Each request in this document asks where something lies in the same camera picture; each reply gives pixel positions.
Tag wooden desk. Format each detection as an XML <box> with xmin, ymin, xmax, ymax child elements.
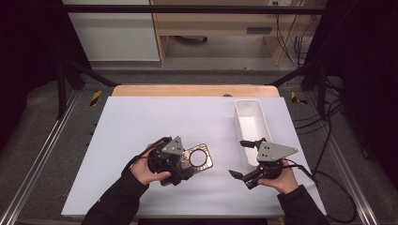
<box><xmin>149</xmin><ymin>0</ymin><xmax>327</xmax><ymax>68</ymax></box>

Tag dark patterned plate with hole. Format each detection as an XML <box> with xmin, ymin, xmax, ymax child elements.
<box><xmin>179</xmin><ymin>142</ymin><xmax>215</xmax><ymax>176</ymax></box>

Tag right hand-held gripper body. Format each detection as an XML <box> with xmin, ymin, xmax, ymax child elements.
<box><xmin>242</xmin><ymin>139</ymin><xmax>299</xmax><ymax>190</ymax></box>

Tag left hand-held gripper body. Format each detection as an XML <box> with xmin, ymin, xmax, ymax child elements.
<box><xmin>146</xmin><ymin>135</ymin><xmax>195</xmax><ymax>188</ymax></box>

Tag hand-held gripper cable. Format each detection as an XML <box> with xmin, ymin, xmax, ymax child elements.
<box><xmin>122</xmin><ymin>136</ymin><xmax>173</xmax><ymax>174</ymax></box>
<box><xmin>283</xmin><ymin>158</ymin><xmax>359</xmax><ymax>224</ymax></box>

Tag black frame strut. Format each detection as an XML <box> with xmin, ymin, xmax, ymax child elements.
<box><xmin>265</xmin><ymin>61</ymin><xmax>329</xmax><ymax>117</ymax></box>
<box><xmin>56</xmin><ymin>60</ymin><xmax>121</xmax><ymax>120</ymax></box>

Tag black floor cables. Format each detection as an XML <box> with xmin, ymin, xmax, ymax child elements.
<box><xmin>293</xmin><ymin>76</ymin><xmax>346</xmax><ymax>176</ymax></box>

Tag wooden table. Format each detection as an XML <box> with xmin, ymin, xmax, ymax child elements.
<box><xmin>112</xmin><ymin>83</ymin><xmax>281</xmax><ymax>98</ymax></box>

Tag hanging cable bundle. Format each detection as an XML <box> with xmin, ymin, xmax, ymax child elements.
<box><xmin>274</xmin><ymin>1</ymin><xmax>318</xmax><ymax>68</ymax></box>

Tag white rectangular plastic bin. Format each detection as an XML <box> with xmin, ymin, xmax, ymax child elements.
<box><xmin>233</xmin><ymin>98</ymin><xmax>274</xmax><ymax>168</ymax></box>

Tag person's left hand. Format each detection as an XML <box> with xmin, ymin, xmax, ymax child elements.
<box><xmin>130</xmin><ymin>142</ymin><xmax>173</xmax><ymax>187</ymax></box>

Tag aluminium rail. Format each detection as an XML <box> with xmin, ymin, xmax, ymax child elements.
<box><xmin>0</xmin><ymin>90</ymin><xmax>83</xmax><ymax>225</ymax></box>
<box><xmin>304</xmin><ymin>93</ymin><xmax>380</xmax><ymax>225</ymax></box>

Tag black horizontal frame bar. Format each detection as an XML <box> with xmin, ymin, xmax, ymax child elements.
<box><xmin>60</xmin><ymin>4</ymin><xmax>328</xmax><ymax>15</ymax></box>

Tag right hand-held gripper cable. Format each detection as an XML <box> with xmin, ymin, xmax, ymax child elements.
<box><xmin>283</xmin><ymin>158</ymin><xmax>359</xmax><ymax>224</ymax></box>

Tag person's right hand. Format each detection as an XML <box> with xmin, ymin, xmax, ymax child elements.
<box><xmin>257</xmin><ymin>158</ymin><xmax>300</xmax><ymax>195</ymax></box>

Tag white cabinet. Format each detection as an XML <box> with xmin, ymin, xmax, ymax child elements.
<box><xmin>61</xmin><ymin>0</ymin><xmax>161</xmax><ymax>62</ymax></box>

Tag left hand-held gripper cable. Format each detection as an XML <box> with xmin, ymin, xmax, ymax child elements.
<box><xmin>122</xmin><ymin>136</ymin><xmax>173</xmax><ymax>174</ymax></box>

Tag white table mat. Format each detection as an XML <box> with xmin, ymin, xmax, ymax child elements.
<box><xmin>61</xmin><ymin>96</ymin><xmax>327</xmax><ymax>218</ymax></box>

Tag black curtain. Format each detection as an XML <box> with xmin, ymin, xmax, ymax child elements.
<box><xmin>308</xmin><ymin>0</ymin><xmax>398</xmax><ymax>184</ymax></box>
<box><xmin>0</xmin><ymin>0</ymin><xmax>92</xmax><ymax>153</ymax></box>

